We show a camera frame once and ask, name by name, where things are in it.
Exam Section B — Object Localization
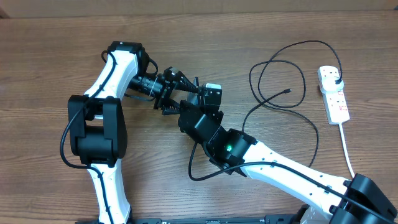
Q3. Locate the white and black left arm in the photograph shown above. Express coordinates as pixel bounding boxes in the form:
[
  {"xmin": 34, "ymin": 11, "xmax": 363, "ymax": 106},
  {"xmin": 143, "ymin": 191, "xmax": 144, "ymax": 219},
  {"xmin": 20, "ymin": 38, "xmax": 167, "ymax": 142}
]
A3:
[{"xmin": 60, "ymin": 41, "xmax": 198, "ymax": 223}]

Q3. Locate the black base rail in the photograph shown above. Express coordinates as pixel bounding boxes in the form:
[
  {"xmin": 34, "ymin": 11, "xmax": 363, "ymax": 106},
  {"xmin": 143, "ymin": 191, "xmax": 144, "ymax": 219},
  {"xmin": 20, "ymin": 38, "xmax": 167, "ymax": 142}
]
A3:
[{"xmin": 74, "ymin": 213, "xmax": 308, "ymax": 224}]

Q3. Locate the Galaxy smartphone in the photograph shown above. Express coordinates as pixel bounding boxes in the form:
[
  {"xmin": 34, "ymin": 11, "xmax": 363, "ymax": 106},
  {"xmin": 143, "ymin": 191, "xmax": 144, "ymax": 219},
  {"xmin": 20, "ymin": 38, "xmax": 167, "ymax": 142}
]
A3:
[{"xmin": 187, "ymin": 77, "xmax": 199, "ymax": 105}]

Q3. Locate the white charger plug adapter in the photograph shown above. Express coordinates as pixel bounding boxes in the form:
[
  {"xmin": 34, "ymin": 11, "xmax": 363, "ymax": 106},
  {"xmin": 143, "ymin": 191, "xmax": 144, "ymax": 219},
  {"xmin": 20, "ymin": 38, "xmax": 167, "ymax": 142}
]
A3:
[{"xmin": 320, "ymin": 77, "xmax": 345, "ymax": 94}]

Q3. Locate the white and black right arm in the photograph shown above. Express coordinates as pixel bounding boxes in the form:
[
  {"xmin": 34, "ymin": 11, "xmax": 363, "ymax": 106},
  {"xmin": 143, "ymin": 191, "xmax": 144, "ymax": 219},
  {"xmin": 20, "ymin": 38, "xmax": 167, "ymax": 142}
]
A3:
[{"xmin": 178, "ymin": 101, "xmax": 397, "ymax": 223}]

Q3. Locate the black USB charging cable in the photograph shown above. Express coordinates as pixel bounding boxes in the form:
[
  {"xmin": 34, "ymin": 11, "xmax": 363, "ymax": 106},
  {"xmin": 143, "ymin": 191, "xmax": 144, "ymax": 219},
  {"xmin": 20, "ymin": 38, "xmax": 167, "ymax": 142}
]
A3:
[{"xmin": 241, "ymin": 40, "xmax": 343, "ymax": 169}]

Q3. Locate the white power strip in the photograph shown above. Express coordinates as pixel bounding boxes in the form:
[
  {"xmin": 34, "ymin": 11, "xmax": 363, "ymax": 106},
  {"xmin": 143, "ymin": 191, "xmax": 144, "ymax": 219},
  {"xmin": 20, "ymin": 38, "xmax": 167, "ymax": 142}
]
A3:
[{"xmin": 317, "ymin": 65, "xmax": 350, "ymax": 124}]

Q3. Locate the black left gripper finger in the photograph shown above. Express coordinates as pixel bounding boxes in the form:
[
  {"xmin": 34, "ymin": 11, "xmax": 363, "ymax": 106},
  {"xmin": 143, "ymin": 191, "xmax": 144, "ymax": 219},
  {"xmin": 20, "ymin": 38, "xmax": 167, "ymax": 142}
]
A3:
[
  {"xmin": 172, "ymin": 72, "xmax": 198, "ymax": 93},
  {"xmin": 161, "ymin": 99, "xmax": 180, "ymax": 115}
]

